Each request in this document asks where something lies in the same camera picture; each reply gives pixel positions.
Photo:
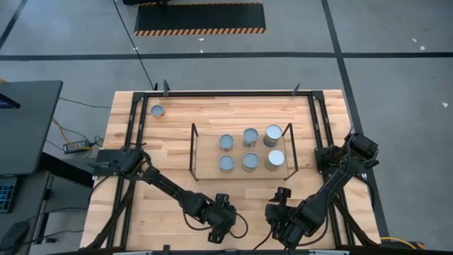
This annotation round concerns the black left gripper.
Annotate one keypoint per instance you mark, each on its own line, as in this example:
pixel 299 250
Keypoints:
pixel 221 217

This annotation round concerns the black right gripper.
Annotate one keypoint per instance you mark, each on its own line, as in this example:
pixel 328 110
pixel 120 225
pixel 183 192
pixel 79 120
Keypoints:
pixel 285 223

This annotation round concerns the pink fruit label can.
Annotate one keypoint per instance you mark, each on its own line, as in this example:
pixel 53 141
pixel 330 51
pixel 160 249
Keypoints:
pixel 226 163

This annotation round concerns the carrots label can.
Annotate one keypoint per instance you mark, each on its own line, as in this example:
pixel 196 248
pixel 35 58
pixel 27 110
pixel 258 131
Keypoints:
pixel 275 159

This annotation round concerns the salmon label can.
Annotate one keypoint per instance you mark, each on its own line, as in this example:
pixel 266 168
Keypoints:
pixel 250 161

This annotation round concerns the sliced peaches label can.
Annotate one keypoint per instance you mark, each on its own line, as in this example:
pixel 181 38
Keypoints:
pixel 226 142

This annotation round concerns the peas label can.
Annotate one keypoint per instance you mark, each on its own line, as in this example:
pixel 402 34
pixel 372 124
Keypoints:
pixel 272 135

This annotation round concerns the green box with brown base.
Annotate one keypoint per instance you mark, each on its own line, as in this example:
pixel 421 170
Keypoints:
pixel 250 137

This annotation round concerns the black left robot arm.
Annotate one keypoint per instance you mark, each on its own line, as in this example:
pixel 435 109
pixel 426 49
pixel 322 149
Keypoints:
pixel 170 189

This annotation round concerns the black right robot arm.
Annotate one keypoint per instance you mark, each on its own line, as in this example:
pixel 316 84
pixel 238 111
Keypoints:
pixel 325 191

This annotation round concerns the black power adapter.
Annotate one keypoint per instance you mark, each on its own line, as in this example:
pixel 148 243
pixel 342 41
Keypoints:
pixel 76 146

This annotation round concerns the black hazard striped floor mat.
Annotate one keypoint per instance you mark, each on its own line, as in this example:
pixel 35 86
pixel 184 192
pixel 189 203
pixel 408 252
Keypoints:
pixel 200 17

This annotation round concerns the dark grey desk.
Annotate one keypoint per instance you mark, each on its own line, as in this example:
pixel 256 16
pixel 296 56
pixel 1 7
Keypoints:
pixel 32 134

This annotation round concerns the black computer mouse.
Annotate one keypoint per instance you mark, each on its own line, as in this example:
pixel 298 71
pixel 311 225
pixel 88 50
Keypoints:
pixel 14 235

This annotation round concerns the blue lit keyboard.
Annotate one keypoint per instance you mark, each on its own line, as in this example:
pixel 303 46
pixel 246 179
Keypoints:
pixel 7 195

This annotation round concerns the black object on floor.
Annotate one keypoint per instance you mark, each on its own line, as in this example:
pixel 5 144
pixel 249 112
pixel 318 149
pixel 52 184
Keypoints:
pixel 141 1

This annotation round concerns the laptop screen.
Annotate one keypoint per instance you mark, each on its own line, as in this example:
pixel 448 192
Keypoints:
pixel 6 103

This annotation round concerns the black frame wooden shelf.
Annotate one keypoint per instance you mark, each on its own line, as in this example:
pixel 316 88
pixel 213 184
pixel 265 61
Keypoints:
pixel 209 159

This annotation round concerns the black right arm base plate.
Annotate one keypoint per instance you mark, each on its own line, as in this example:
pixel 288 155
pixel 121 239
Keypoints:
pixel 320 168

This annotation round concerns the black aluminium rig frame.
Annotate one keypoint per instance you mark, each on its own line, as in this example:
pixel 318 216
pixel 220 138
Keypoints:
pixel 230 93

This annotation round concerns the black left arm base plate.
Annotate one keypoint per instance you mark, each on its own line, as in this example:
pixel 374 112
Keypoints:
pixel 101 170

